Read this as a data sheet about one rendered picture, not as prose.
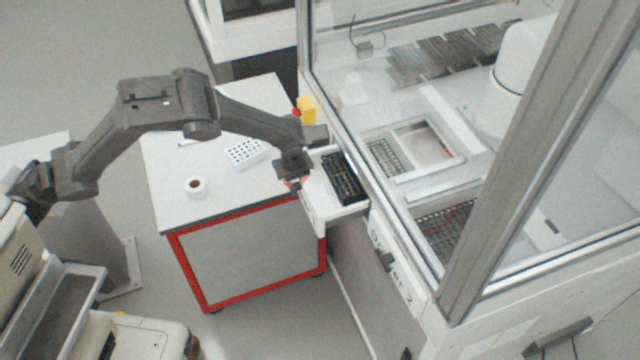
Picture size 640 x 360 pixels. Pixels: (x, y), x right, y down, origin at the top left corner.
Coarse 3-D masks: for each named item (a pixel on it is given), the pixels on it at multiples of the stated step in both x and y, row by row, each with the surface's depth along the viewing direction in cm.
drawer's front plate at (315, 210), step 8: (304, 184) 134; (304, 192) 135; (312, 192) 132; (312, 200) 130; (312, 208) 131; (320, 208) 129; (320, 216) 127; (312, 224) 137; (320, 224) 129; (320, 232) 132
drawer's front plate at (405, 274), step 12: (372, 216) 128; (372, 228) 131; (384, 228) 124; (372, 240) 134; (384, 240) 124; (396, 252) 120; (396, 264) 121; (408, 264) 118; (396, 276) 123; (408, 276) 115; (408, 288) 117; (420, 288) 113; (420, 300) 112; (420, 312) 117
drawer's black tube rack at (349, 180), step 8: (336, 152) 146; (336, 160) 144; (344, 160) 143; (336, 168) 143; (344, 168) 142; (328, 176) 143; (344, 176) 139; (352, 176) 140; (344, 184) 141; (352, 184) 138; (336, 192) 140; (344, 192) 139; (352, 192) 136; (360, 192) 136; (344, 200) 138; (352, 200) 137; (360, 200) 138
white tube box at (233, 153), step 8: (240, 144) 162; (248, 144) 162; (256, 144) 162; (232, 152) 160; (240, 152) 160; (248, 152) 160; (256, 152) 159; (264, 152) 161; (232, 160) 157; (240, 160) 157; (248, 160) 158; (256, 160) 161; (240, 168) 159
